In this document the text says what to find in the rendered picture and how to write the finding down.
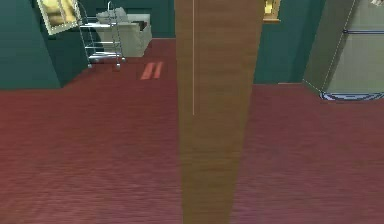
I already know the brown wooden door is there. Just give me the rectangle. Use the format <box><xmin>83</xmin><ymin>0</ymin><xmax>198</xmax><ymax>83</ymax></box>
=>
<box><xmin>173</xmin><ymin>0</ymin><xmax>266</xmax><ymax>224</ymax></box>

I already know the beige armchair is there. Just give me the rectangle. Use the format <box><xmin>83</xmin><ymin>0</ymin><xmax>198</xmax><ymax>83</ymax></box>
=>
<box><xmin>94</xmin><ymin>7</ymin><xmax>153</xmax><ymax>58</ymax></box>

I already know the silver metal trolley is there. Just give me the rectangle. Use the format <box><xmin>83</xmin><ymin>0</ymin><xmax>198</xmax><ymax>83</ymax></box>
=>
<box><xmin>75</xmin><ymin>1</ymin><xmax>127</xmax><ymax>71</ymax></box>

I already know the yellow framed window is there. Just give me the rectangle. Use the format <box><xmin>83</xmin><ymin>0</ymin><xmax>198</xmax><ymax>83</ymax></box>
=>
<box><xmin>262</xmin><ymin>0</ymin><xmax>282</xmax><ymax>24</ymax></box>

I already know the grey fridge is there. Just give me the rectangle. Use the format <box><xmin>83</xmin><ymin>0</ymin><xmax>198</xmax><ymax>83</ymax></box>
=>
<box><xmin>302</xmin><ymin>0</ymin><xmax>384</xmax><ymax>102</ymax></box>

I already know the dark fridge handle bar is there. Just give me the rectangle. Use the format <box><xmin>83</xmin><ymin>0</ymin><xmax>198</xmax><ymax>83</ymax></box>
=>
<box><xmin>342</xmin><ymin>28</ymin><xmax>384</xmax><ymax>36</ymax></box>

